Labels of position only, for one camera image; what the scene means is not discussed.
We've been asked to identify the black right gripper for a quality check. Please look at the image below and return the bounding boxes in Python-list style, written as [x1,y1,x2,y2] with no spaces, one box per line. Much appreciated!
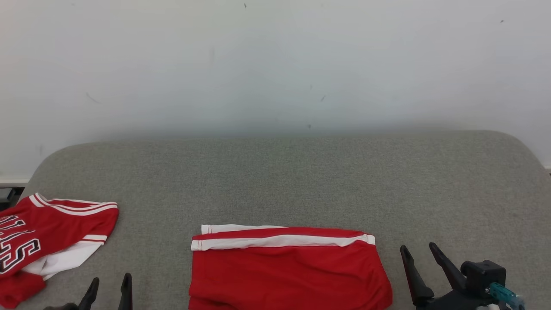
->
[400,242,496,310]

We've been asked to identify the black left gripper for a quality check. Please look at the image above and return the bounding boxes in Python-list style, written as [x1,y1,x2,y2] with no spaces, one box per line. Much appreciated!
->
[42,273,133,310]

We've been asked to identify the red and white jersey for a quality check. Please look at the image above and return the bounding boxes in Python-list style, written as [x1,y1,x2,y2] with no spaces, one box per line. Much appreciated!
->
[0,192,120,309]

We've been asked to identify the red shorts with white stripe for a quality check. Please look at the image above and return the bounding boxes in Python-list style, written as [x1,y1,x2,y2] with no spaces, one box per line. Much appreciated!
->
[188,224,393,310]

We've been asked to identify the teal cable connector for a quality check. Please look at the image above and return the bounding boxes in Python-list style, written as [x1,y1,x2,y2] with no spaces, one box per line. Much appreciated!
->
[488,282,525,310]

